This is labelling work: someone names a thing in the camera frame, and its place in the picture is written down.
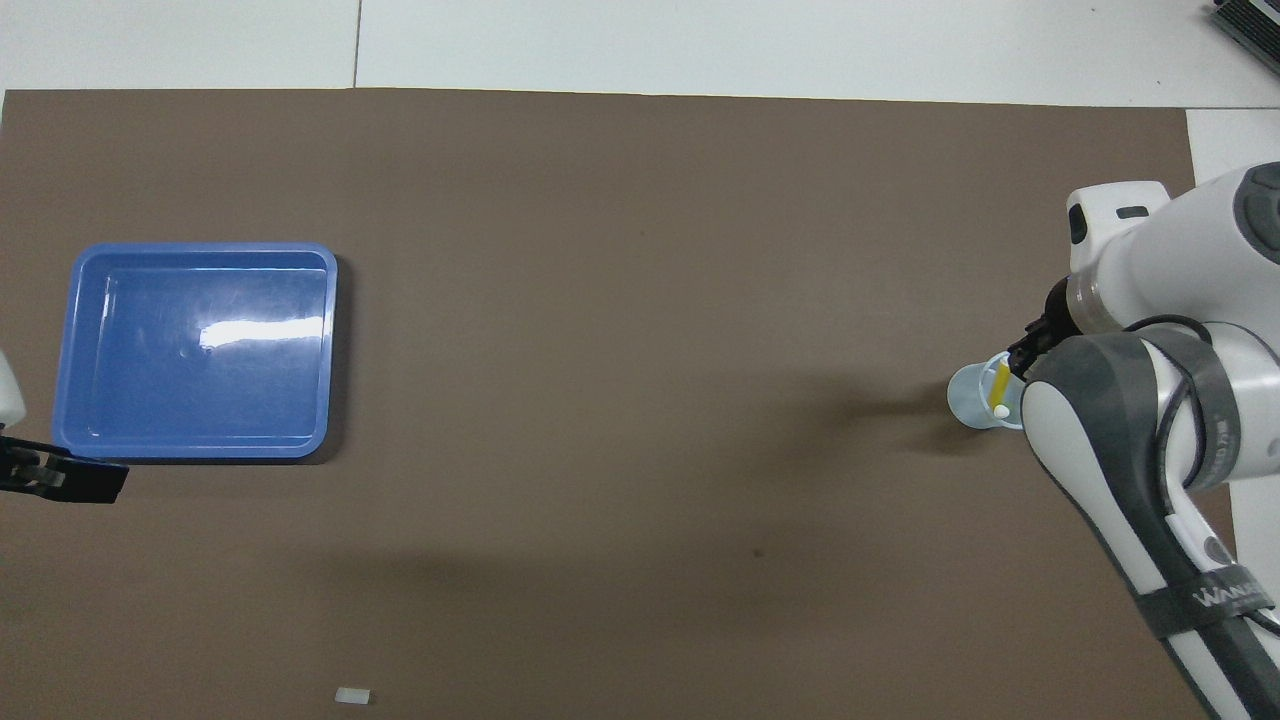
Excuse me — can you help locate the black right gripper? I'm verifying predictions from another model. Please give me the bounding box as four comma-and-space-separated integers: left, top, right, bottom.
1006, 278, 1081, 379

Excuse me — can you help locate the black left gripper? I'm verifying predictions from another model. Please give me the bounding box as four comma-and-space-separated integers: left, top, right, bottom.
0, 437, 130, 505

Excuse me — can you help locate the translucent plastic cup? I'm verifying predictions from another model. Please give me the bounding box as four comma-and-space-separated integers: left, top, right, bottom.
946, 351, 1029, 431

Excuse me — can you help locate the blue plastic tray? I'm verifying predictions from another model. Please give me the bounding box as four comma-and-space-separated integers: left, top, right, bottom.
52, 242, 339, 460

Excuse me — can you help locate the brown table mat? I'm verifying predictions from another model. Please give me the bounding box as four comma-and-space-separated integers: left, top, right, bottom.
0, 88, 1259, 720

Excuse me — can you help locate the grey ribbed device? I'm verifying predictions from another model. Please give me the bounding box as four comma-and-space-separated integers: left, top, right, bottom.
1210, 0, 1280, 51

